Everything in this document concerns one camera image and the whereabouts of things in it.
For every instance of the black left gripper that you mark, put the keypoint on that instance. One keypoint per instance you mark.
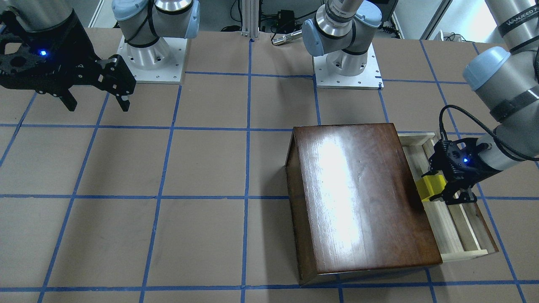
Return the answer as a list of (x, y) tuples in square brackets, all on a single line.
[(481, 169)]

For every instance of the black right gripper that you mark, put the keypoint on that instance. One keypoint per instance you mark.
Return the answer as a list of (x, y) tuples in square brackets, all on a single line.
[(75, 54)]

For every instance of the yellow block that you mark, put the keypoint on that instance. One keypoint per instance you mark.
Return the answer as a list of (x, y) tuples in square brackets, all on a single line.
[(429, 186)]

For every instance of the light wood drawer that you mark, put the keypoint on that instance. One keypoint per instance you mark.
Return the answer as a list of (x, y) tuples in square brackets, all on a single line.
[(460, 231)]

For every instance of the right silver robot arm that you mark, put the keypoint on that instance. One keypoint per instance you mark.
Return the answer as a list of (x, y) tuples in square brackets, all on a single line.
[(143, 22)]

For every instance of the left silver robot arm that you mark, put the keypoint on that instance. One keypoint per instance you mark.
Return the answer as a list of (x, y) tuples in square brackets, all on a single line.
[(505, 80)]

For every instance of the dark wooden drawer cabinet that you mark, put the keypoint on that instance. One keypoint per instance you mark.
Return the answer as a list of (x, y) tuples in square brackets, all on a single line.
[(355, 208)]

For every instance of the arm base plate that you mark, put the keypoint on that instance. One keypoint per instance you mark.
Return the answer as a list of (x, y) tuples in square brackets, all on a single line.
[(161, 63), (340, 70)]

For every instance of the aluminium frame post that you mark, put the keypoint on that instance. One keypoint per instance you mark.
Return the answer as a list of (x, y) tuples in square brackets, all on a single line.
[(250, 18)]

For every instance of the silver cable connector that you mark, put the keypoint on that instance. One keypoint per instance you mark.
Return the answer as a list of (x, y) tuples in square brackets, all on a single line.
[(287, 38)]

